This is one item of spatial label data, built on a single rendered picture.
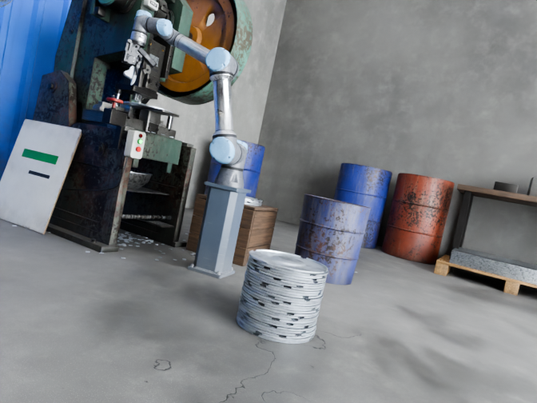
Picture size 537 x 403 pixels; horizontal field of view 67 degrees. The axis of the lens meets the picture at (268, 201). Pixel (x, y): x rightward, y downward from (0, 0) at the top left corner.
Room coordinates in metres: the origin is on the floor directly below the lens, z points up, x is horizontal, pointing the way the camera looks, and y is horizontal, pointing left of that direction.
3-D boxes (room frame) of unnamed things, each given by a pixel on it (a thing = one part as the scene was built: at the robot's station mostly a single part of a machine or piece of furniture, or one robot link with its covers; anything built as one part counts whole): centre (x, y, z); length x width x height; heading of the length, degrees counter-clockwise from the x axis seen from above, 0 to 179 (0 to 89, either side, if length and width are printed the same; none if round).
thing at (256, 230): (2.56, 0.18, 0.18); 0.40 x 0.38 x 0.35; 68
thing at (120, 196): (2.26, 1.14, 0.45); 0.92 x 0.12 x 0.90; 61
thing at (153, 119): (2.34, 0.74, 0.72); 0.25 x 0.14 x 0.14; 61
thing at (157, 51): (2.40, 0.85, 1.04); 0.17 x 0.15 x 0.30; 61
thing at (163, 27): (2.08, 0.70, 1.16); 0.11 x 0.11 x 0.08; 76
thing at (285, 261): (1.46, -0.11, 0.25); 0.29 x 0.29 x 0.01
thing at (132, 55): (2.08, 0.82, 1.01); 0.09 x 0.08 x 0.12; 121
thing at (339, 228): (2.53, -0.42, 0.24); 0.42 x 0.42 x 0.48
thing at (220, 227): (2.07, 0.22, 0.23); 0.19 x 0.19 x 0.45; 71
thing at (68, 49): (2.49, 1.02, 0.83); 0.79 x 0.43 x 1.34; 61
